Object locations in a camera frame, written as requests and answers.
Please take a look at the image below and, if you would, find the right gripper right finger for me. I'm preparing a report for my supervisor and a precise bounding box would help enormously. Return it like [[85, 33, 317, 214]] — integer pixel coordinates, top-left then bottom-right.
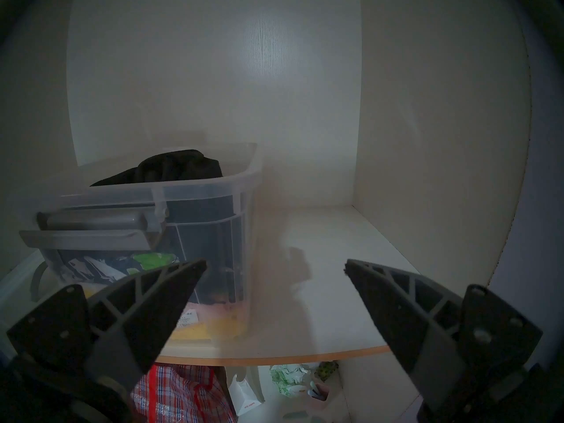
[[344, 258, 543, 409]]

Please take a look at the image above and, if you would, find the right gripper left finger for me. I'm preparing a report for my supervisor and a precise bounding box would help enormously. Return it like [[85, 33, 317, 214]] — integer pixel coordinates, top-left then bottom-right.
[[7, 259, 208, 392]]

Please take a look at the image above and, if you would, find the grey lid handle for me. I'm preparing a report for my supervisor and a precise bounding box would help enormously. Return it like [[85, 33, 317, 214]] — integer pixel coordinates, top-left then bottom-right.
[[30, 261, 50, 303]]

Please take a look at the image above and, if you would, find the white plastic bin lid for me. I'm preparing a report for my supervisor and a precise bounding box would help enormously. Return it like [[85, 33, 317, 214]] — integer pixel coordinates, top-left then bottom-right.
[[0, 250, 49, 339]]

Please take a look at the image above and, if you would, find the black garment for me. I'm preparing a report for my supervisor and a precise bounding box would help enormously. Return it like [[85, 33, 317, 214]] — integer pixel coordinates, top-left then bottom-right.
[[90, 150, 223, 187]]

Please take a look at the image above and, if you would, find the grey bin latch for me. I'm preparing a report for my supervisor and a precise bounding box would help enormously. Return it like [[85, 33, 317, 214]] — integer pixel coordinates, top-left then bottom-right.
[[20, 206, 170, 251]]

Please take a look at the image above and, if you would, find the clear plastic storage bin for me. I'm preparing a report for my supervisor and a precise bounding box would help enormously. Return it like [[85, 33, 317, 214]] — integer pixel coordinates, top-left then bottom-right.
[[20, 142, 264, 345]]

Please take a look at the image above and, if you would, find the green navy floral garment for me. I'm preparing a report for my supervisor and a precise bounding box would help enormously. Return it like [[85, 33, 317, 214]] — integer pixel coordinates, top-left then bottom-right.
[[59, 250, 181, 286]]

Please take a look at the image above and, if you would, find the red plaid bag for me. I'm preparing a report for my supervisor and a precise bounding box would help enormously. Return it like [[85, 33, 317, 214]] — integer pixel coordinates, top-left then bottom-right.
[[132, 364, 236, 423]]

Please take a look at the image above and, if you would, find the yellow garment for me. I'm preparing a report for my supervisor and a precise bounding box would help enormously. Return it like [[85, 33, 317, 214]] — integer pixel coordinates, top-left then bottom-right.
[[176, 303, 247, 339]]

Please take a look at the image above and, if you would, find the green spotted item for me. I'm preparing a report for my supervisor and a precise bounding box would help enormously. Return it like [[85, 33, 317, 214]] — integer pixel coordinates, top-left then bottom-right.
[[315, 360, 339, 381]]

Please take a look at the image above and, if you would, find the green white crumpled bag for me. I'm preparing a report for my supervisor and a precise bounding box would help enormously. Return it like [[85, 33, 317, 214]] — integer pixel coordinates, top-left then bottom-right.
[[270, 364, 311, 396]]

